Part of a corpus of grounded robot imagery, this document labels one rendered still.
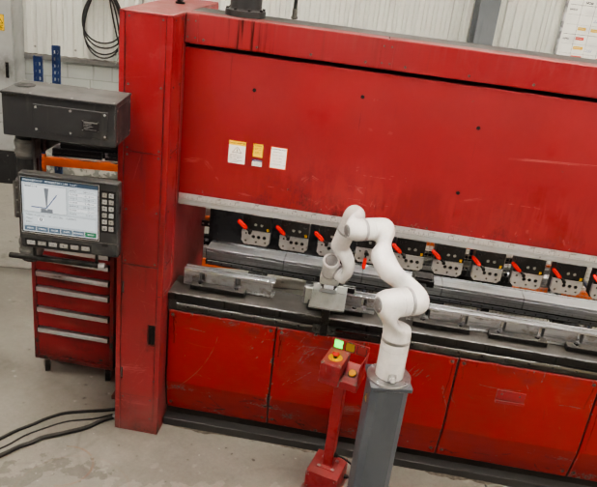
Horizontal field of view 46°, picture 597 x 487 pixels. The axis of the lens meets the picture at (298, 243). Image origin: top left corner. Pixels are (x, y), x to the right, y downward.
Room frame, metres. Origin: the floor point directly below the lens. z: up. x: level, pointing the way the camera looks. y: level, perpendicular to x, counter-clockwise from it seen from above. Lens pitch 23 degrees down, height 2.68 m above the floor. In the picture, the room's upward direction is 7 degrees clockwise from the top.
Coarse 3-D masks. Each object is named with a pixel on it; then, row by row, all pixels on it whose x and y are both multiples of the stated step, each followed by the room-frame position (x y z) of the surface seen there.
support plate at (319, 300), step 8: (320, 288) 3.34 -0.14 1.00; (344, 288) 3.38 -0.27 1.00; (312, 296) 3.24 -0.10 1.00; (320, 296) 3.25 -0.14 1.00; (328, 296) 3.27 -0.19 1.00; (336, 296) 3.28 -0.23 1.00; (344, 296) 3.29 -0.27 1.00; (312, 304) 3.15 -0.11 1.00; (320, 304) 3.16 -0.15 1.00; (328, 304) 3.17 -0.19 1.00; (336, 304) 3.18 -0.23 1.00; (344, 304) 3.19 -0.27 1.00
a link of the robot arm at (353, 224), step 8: (352, 208) 3.01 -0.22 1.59; (360, 208) 3.00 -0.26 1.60; (344, 216) 3.03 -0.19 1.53; (352, 216) 2.89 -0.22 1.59; (360, 216) 2.96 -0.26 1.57; (344, 224) 3.03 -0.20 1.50; (352, 224) 2.84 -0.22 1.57; (360, 224) 2.84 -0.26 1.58; (368, 224) 2.86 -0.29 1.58; (344, 232) 2.86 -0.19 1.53; (352, 232) 2.82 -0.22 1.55; (360, 232) 2.83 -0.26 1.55; (368, 232) 2.84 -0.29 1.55; (352, 240) 2.84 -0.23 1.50; (360, 240) 2.84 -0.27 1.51
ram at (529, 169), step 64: (192, 64) 3.44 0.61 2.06; (256, 64) 3.41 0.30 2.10; (320, 64) 3.41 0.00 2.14; (192, 128) 3.44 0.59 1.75; (256, 128) 3.41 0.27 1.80; (320, 128) 3.38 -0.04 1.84; (384, 128) 3.36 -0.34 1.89; (448, 128) 3.33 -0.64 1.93; (512, 128) 3.31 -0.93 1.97; (576, 128) 3.28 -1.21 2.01; (192, 192) 3.44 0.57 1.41; (256, 192) 3.41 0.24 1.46; (320, 192) 3.38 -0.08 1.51; (384, 192) 3.35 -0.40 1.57; (448, 192) 3.33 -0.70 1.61; (512, 192) 3.30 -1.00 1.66; (576, 192) 3.27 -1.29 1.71
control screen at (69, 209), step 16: (32, 192) 2.92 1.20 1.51; (48, 192) 2.92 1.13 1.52; (64, 192) 2.92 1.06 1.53; (80, 192) 2.92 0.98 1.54; (96, 192) 2.92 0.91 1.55; (32, 208) 2.92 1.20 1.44; (48, 208) 2.92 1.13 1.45; (64, 208) 2.92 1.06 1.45; (80, 208) 2.92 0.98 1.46; (96, 208) 2.92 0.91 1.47; (32, 224) 2.92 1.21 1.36; (48, 224) 2.92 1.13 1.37; (64, 224) 2.92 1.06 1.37; (80, 224) 2.92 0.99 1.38; (96, 224) 2.92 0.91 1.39
